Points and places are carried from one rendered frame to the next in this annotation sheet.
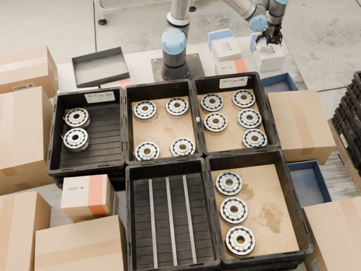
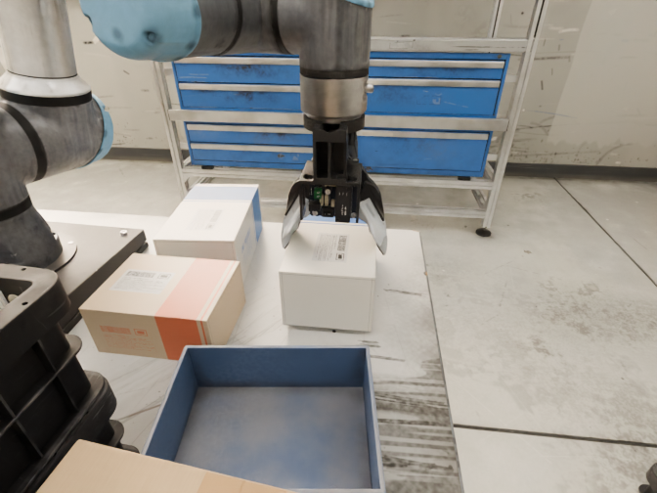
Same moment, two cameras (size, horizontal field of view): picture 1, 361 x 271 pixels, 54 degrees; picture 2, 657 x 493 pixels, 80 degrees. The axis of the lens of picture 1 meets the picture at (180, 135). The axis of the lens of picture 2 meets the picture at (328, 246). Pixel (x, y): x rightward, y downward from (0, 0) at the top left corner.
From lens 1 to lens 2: 1.48 m
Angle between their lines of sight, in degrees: 25
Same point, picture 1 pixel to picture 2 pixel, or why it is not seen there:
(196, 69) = (77, 265)
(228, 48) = (206, 223)
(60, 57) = not seen: hidden behind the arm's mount
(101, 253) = not seen: outside the picture
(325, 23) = (570, 290)
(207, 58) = not seen: hidden behind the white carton
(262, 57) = (284, 265)
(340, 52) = (604, 351)
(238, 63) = (201, 272)
